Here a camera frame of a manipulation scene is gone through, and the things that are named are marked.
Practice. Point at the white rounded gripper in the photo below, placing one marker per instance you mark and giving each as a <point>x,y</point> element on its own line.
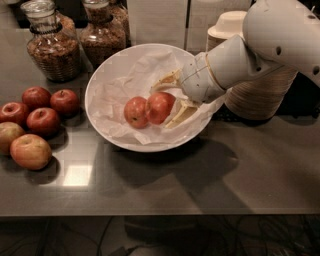
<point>199,81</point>

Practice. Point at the large white bowl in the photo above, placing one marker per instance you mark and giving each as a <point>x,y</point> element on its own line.
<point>100,133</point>

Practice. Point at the red apple with sticker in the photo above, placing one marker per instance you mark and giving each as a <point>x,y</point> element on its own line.
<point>134,112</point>

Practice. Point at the white paper liner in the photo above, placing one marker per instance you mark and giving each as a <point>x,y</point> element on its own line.
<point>113,100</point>

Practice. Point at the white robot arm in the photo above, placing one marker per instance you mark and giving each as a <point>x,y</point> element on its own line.
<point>279,39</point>

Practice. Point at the yellow-red apple front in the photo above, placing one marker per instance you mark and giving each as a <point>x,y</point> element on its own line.
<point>31,152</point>

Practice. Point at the yellowish apple left edge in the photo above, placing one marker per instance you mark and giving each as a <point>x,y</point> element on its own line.
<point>9,131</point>

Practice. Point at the white box left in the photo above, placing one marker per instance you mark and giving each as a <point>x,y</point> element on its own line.
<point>157,21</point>

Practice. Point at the front stack of paper bowls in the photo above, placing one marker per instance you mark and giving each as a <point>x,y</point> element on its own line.
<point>259,99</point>

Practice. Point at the stack of paper bowls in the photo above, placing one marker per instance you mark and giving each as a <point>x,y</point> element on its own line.
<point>228,24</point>
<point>259,99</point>

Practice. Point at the rear stack of paper bowls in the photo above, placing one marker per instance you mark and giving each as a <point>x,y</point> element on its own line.
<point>228,24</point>

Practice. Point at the glass granola jar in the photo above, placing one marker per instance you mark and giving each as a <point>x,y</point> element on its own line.
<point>104,35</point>
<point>53,49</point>
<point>121,14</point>

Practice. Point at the back glass granola jar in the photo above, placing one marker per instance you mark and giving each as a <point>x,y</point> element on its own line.
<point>121,14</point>

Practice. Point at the front glass granola jar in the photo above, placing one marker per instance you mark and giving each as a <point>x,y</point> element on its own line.
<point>53,49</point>

